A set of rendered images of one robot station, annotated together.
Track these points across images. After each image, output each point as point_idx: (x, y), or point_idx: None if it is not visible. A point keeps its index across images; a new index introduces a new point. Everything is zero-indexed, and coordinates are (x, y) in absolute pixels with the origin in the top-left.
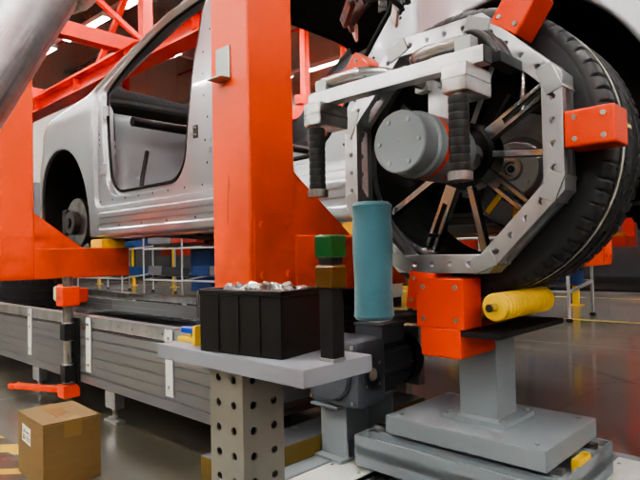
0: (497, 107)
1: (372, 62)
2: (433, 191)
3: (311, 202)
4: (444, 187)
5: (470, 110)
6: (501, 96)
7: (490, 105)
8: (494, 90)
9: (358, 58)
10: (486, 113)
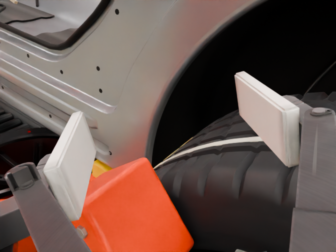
0: (322, 55)
1: (142, 214)
2: (206, 117)
3: (28, 247)
4: (219, 113)
5: (281, 38)
6: (334, 43)
7: (312, 46)
8: (329, 28)
9: (91, 234)
10: (302, 55)
